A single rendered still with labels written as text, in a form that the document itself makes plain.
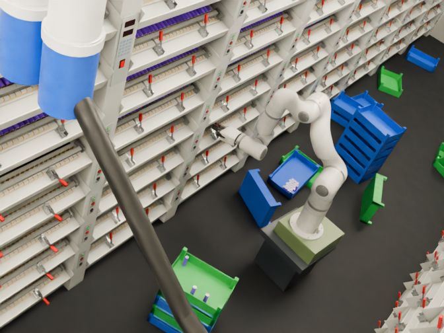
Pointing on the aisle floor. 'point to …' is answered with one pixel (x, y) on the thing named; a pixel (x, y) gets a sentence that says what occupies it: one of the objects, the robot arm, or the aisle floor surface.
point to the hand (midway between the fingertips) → (216, 127)
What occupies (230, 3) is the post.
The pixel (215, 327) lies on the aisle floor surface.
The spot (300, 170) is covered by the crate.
